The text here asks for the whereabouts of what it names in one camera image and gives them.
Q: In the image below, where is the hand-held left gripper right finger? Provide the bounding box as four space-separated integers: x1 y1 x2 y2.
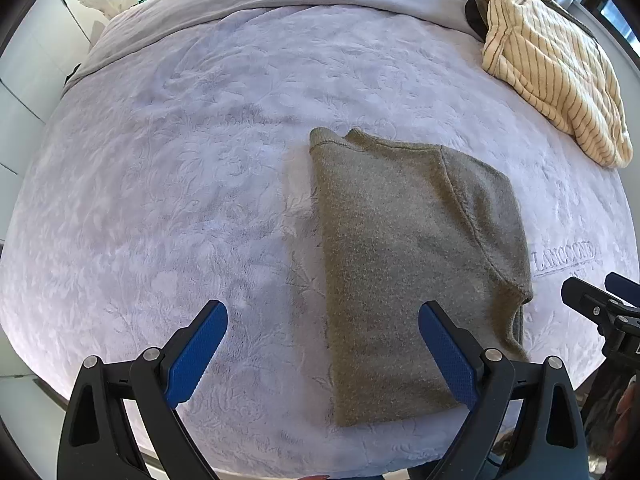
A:
419 301 586 480

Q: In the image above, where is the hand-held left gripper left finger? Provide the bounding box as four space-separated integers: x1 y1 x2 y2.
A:
57 300 228 480

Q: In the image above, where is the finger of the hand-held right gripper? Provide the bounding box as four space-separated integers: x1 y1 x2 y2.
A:
604 272 640 311
561 276 626 326

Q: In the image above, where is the grey-brown knit sweater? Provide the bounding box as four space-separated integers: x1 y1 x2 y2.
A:
309 127 533 428

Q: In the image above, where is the dark clothing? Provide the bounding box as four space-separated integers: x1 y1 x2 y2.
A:
582 360 640 473

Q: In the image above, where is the white bed with blanket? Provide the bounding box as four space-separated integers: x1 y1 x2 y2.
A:
0 2 640 478

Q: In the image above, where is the cream striped fleece garment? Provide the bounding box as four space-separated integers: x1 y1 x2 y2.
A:
482 0 633 168

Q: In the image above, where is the black framed window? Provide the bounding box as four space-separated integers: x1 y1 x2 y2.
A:
597 0 640 58

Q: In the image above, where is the dark cloth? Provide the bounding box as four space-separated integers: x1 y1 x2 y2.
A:
464 0 601 43

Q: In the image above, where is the white wardrobe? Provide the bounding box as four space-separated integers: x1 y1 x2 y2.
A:
0 0 101 181

